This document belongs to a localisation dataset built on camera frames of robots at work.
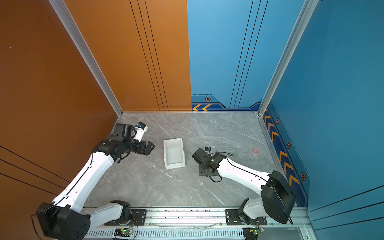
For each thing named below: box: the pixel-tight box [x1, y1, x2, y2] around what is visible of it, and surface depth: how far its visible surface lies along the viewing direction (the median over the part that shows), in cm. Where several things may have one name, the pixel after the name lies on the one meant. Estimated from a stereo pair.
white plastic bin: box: [163, 137, 186, 170], surface depth 96 cm
